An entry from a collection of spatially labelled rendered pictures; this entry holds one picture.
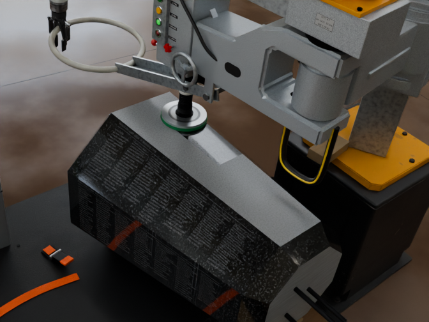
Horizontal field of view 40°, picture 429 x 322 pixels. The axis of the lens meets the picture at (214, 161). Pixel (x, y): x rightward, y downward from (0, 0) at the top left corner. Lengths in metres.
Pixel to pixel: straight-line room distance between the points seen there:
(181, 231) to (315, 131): 0.70
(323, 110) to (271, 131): 2.13
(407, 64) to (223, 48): 0.78
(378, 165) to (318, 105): 0.83
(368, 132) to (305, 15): 1.02
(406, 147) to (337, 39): 1.22
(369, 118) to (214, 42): 0.88
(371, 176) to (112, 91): 2.33
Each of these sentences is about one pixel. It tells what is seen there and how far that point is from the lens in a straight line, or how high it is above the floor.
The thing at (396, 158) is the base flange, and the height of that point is 0.78.
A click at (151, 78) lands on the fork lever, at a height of 1.00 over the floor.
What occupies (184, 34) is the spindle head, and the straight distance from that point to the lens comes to 2.41.
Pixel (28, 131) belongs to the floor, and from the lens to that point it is 4.09.
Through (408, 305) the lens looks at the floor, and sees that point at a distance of 3.37.
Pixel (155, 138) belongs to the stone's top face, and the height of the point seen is 0.84.
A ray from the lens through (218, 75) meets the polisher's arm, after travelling 2.35.
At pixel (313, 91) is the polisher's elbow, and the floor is 1.39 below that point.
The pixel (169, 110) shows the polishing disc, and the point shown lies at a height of 0.87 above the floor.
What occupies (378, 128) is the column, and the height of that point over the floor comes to 0.93.
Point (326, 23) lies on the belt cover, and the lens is 1.92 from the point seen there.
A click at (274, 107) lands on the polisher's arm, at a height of 1.24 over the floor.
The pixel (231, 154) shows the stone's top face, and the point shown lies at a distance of 2.58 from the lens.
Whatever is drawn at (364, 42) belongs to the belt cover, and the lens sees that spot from 1.87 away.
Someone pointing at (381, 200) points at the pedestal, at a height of 0.74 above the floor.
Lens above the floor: 2.44
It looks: 39 degrees down
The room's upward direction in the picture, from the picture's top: 8 degrees clockwise
